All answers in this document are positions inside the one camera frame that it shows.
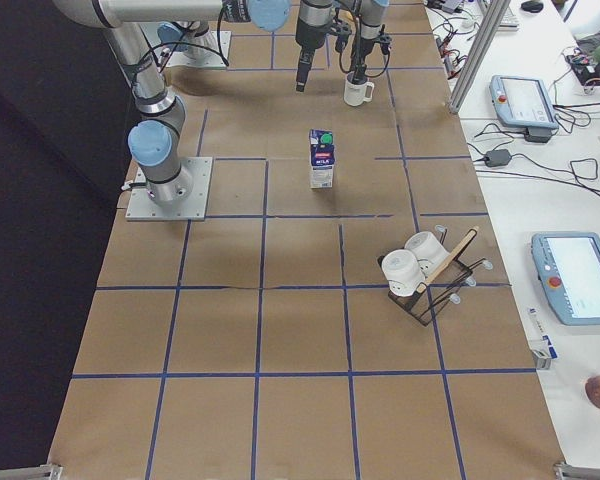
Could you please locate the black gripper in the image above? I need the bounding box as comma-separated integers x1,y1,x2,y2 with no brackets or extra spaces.
350,22,391,83
295,0,333,92

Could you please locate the white ceramic mug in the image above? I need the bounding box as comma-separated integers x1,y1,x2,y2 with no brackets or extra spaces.
343,73,375,107

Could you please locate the blue white milk carton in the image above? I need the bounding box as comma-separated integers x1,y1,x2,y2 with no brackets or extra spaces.
309,129,336,189

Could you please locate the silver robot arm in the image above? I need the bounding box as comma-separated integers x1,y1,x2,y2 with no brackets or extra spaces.
152,1,392,92
56,1,342,221

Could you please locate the white cup on rack rear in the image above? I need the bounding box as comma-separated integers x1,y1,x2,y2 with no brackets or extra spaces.
404,231,449,270

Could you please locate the white cup on rack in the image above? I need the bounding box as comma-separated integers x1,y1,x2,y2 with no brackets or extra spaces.
404,231,449,270
381,249,425,297

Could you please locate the white cup on rack front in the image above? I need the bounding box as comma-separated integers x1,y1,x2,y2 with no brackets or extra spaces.
381,249,425,297

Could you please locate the far blue teach pendant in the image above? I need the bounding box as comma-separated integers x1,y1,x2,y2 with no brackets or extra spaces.
489,75,559,130

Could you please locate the blue teach pendant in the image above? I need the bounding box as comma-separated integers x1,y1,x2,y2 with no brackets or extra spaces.
489,75,559,130
531,231,600,326

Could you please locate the black power adapter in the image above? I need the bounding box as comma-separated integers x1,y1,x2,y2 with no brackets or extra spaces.
483,149,512,168

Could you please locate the near blue teach pendant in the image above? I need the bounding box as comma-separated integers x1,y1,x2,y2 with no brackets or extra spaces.
531,231,600,326

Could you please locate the small white blue box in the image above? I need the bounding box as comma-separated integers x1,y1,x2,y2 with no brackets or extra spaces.
527,308,558,370

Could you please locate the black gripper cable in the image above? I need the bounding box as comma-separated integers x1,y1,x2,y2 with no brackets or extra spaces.
364,29,394,80

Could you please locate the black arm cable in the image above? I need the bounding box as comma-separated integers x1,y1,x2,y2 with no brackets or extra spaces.
329,0,361,75

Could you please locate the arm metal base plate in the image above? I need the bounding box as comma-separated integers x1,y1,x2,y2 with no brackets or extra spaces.
166,29,231,69
125,157,213,221

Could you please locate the aluminium frame post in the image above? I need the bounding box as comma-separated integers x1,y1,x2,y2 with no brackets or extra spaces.
448,0,510,114

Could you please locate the black wire cup rack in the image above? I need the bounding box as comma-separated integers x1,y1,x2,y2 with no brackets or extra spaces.
377,225,493,326

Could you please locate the right corner aluminium bracket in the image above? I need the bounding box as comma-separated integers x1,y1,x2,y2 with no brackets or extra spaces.
553,462,600,480

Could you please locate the corner aluminium bracket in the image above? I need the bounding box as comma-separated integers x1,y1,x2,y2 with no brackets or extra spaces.
0,464,63,480
553,462,600,480

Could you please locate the left corner aluminium bracket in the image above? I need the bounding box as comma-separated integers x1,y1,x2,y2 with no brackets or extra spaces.
0,464,63,480

